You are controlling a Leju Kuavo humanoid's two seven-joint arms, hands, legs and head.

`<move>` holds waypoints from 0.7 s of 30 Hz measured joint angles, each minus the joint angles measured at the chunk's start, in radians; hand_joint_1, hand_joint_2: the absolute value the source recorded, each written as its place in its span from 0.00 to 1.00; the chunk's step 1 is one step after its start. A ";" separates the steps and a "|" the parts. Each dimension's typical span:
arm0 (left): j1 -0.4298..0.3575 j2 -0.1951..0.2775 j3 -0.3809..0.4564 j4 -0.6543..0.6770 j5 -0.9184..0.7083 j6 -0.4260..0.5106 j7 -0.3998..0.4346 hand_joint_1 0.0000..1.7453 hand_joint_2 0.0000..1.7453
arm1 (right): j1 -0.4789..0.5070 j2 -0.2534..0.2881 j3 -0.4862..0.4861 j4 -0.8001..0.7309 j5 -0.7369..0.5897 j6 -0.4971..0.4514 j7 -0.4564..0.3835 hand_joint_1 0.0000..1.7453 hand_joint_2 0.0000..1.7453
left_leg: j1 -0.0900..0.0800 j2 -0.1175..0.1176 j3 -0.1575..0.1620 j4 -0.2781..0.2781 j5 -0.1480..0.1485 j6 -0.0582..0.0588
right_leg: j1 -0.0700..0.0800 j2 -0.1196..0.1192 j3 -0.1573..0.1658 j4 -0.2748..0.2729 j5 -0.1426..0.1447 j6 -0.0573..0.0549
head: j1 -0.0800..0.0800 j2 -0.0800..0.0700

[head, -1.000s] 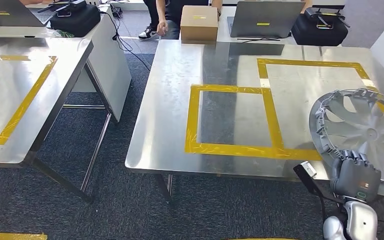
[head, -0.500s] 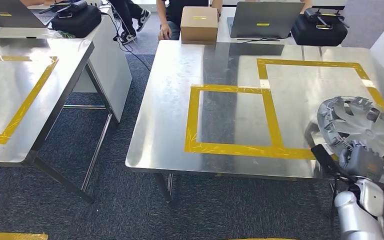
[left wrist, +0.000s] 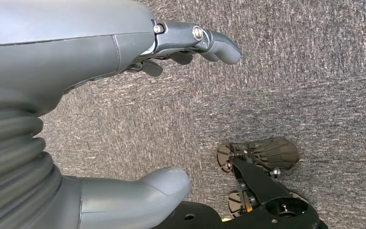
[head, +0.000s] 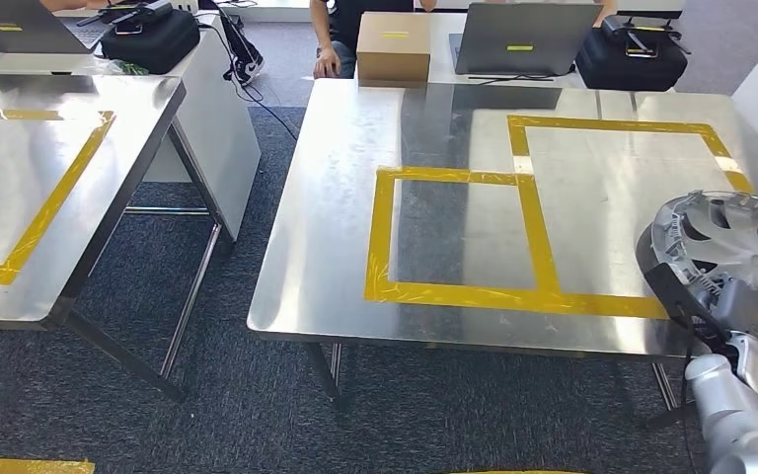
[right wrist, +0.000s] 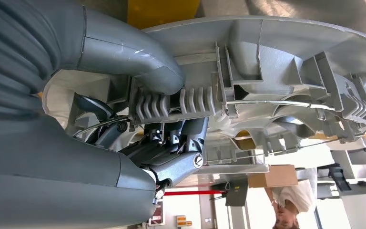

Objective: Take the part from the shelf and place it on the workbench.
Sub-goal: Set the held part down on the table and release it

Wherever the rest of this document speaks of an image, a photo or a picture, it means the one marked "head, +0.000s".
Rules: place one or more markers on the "small green item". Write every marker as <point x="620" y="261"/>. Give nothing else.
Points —
<point x="132" y="68"/>

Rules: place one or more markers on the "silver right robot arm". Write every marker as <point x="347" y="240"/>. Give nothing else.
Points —
<point x="732" y="418"/>

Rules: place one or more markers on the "grey plastic hubcap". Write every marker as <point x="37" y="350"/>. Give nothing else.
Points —
<point x="745" y="261"/>

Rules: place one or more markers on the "black smartphone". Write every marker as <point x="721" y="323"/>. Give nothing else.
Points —
<point x="128" y="29"/>

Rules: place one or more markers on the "stainless steel table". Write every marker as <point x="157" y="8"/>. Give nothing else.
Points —
<point x="26" y="183"/>
<point x="326" y="229"/>

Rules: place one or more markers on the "brown cardboard box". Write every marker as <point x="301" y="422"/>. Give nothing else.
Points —
<point x="392" y="59"/>

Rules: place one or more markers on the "black controller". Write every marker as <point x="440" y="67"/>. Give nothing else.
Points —
<point x="640" y="42"/>
<point x="150" y="10"/>

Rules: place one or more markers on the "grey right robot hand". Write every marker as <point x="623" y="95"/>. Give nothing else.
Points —
<point x="745" y="314"/>

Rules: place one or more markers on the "yellow table tape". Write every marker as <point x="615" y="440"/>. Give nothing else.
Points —
<point x="60" y="196"/>
<point x="457" y="296"/>

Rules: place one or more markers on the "black bag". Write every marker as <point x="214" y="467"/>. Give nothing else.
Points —
<point x="627" y="72"/>
<point x="157" y="49"/>

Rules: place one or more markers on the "person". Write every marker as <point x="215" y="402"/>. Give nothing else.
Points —
<point x="248" y="65"/>
<point x="608" y="10"/>
<point x="346" y="19"/>
<point x="72" y="4"/>

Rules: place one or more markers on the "grey laptop with yellow sticker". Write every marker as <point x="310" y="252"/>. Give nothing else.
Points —
<point x="19" y="36"/>
<point x="523" y="33"/>

